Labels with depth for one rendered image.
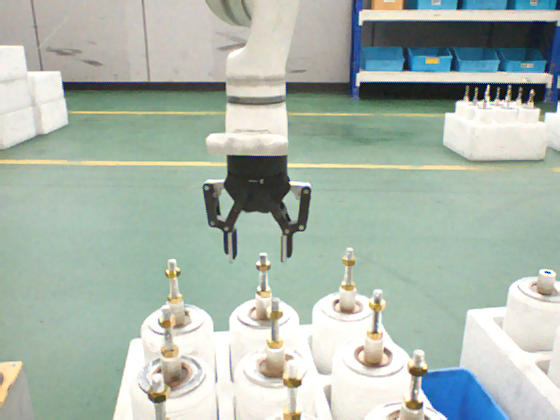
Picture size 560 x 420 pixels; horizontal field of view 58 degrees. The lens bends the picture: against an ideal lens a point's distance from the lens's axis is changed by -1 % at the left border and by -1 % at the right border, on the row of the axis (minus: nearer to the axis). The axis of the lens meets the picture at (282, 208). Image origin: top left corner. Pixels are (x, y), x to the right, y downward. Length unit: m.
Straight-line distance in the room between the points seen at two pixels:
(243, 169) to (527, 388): 0.48
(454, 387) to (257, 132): 0.53
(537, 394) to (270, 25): 0.57
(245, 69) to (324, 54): 5.03
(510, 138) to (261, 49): 2.29
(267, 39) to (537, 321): 0.55
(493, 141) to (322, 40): 3.19
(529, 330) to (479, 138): 1.94
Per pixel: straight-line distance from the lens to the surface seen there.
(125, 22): 5.95
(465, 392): 0.90
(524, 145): 2.83
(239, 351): 0.71
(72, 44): 6.18
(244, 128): 0.59
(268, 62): 0.58
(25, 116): 3.44
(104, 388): 1.04
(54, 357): 1.16
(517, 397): 0.83
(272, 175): 0.62
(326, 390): 0.72
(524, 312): 0.84
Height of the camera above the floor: 0.62
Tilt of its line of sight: 19 degrees down
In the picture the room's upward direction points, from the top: straight up
